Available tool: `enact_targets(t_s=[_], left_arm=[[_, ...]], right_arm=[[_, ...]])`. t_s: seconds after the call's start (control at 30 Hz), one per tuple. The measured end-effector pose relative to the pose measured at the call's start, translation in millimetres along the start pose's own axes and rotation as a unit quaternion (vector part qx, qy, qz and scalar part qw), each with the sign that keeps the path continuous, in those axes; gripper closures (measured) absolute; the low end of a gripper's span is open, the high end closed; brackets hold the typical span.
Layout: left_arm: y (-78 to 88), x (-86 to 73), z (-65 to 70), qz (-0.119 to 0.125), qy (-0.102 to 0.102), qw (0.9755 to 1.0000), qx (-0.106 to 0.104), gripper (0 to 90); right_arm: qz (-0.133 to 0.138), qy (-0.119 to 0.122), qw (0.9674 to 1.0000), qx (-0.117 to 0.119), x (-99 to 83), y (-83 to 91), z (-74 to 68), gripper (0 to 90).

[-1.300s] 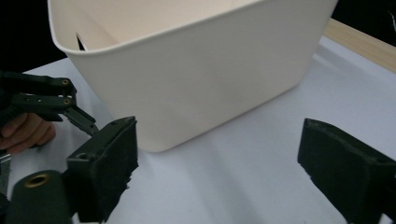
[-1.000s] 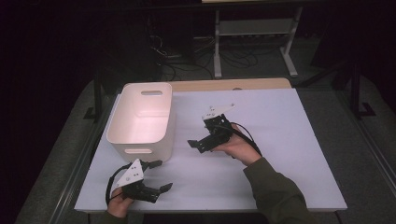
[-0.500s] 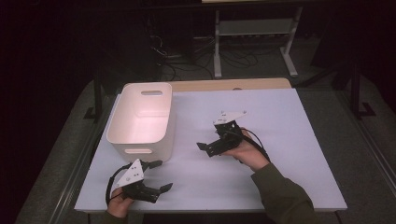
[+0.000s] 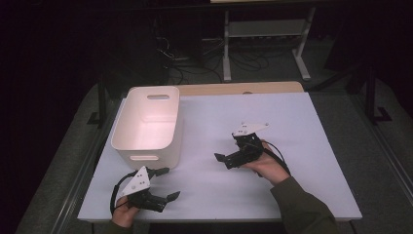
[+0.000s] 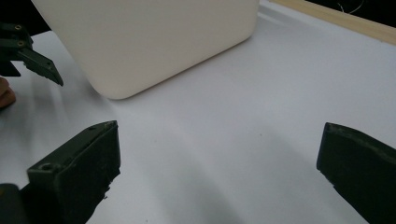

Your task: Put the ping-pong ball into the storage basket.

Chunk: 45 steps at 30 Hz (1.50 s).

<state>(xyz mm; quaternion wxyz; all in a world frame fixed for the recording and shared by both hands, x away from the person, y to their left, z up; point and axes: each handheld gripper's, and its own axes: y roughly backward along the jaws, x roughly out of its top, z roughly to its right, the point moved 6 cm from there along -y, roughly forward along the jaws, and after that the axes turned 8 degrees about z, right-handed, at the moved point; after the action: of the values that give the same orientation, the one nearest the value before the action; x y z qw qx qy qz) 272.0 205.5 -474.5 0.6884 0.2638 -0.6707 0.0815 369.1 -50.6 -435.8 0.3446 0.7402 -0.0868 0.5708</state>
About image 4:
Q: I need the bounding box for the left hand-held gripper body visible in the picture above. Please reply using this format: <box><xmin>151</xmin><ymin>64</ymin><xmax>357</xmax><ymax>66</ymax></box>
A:
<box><xmin>118</xmin><ymin>165</ymin><xmax>169</xmax><ymax>213</ymax></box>

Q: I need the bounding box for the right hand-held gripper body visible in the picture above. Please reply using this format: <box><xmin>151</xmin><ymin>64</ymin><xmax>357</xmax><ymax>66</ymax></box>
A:
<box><xmin>224</xmin><ymin>122</ymin><xmax>270</xmax><ymax>170</ymax></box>

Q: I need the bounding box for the white plastic storage bin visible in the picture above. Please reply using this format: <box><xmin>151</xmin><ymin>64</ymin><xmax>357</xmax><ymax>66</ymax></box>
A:
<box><xmin>110</xmin><ymin>85</ymin><xmax>184</xmax><ymax>171</ymax></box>

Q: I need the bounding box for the person's right hand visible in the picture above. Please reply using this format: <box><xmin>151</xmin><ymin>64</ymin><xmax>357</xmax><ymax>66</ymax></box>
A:
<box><xmin>243</xmin><ymin>139</ymin><xmax>291</xmax><ymax>187</ymax></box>

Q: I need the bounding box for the person's left hand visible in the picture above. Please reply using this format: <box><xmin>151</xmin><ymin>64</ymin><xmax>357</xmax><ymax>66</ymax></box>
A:
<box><xmin>111</xmin><ymin>194</ymin><xmax>141</xmax><ymax>228</ymax></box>

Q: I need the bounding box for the white table board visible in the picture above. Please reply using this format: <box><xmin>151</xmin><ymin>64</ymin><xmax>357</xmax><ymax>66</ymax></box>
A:
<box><xmin>77</xmin><ymin>92</ymin><xmax>363</xmax><ymax>224</ymax></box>

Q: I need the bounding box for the wooden table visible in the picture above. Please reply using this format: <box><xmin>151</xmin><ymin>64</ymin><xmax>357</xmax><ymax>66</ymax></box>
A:
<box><xmin>176</xmin><ymin>81</ymin><xmax>305</xmax><ymax>98</ymax></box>

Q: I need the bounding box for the black metal stand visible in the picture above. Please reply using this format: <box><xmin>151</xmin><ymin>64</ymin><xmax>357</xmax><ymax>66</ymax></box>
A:
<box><xmin>363</xmin><ymin>64</ymin><xmax>394</xmax><ymax>126</ymax></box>
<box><xmin>87</xmin><ymin>69</ymin><xmax>110</xmax><ymax>129</ymax></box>

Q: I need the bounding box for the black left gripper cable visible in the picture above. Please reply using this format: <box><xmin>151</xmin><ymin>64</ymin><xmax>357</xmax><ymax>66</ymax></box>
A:
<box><xmin>109</xmin><ymin>170</ymin><xmax>138</xmax><ymax>216</ymax></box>

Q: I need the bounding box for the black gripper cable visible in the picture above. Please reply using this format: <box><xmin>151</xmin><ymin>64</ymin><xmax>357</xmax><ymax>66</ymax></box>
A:
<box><xmin>109</xmin><ymin>170</ymin><xmax>138</xmax><ymax>216</ymax></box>
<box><xmin>259</xmin><ymin>140</ymin><xmax>292</xmax><ymax>178</ymax></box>

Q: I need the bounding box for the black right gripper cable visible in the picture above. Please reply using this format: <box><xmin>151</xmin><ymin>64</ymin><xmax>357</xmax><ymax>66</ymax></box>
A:
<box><xmin>259</xmin><ymin>140</ymin><xmax>292</xmax><ymax>178</ymax></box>

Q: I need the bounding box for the tangle of black floor cables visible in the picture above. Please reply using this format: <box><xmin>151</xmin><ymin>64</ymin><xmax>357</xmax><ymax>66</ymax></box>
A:
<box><xmin>155</xmin><ymin>33</ymin><xmax>272</xmax><ymax>86</ymax></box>

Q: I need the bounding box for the white metal desk frame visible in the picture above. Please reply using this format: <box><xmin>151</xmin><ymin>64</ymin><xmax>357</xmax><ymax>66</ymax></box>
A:
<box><xmin>221</xmin><ymin>6</ymin><xmax>318</xmax><ymax>83</ymax></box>

